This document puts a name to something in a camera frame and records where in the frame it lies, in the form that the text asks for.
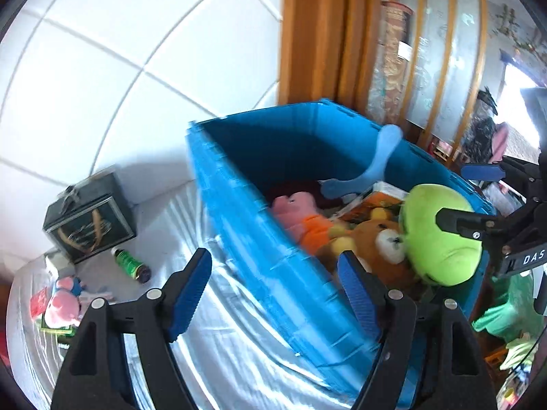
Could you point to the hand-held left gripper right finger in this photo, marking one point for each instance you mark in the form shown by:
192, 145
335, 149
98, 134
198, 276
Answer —
357, 290

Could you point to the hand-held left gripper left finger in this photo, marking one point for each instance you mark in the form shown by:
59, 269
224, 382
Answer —
192, 294

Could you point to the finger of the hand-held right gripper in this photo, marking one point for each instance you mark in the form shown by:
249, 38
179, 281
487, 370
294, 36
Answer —
483, 171
461, 221

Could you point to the green plush toy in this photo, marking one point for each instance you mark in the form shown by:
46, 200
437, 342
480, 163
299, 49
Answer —
427, 230

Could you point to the blue plastic storage bin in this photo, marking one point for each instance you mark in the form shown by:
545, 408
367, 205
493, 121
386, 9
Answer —
273, 273

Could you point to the pink pig plush blue outfit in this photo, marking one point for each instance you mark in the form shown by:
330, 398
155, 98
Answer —
60, 309

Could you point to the pink hanging cloth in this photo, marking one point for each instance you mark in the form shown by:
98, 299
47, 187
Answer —
500, 141

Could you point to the hanging dark clothes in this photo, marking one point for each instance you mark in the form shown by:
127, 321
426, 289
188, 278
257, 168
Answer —
480, 132

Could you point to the brown plush toy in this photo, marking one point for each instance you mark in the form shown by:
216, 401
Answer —
367, 239

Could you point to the green plastic stool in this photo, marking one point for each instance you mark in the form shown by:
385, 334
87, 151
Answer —
513, 307

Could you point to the green bottle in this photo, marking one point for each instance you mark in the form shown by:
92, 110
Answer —
128, 262

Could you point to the white sheet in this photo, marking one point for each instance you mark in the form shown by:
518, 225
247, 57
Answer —
239, 350

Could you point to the orange printed box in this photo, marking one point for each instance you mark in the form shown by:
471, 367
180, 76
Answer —
376, 200

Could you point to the light blue plastic hanger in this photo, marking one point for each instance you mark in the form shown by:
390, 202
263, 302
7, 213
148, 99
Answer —
376, 166

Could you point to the pink pig plush orange dress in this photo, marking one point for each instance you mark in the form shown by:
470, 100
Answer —
295, 209

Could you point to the frosted glass sliding door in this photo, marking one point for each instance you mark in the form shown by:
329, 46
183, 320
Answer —
457, 51

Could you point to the dark gift box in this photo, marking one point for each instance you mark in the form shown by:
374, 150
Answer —
85, 222

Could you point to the small white box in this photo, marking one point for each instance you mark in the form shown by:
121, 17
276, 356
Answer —
57, 262

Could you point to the green flat packet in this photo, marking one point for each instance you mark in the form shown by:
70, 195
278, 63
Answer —
55, 329

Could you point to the rolled patterned carpet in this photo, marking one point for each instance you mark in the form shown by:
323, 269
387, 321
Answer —
393, 59

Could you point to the red packet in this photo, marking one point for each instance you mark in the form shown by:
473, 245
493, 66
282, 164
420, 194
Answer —
40, 303

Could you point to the wooden door frame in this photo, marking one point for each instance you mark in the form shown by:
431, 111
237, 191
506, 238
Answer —
307, 30

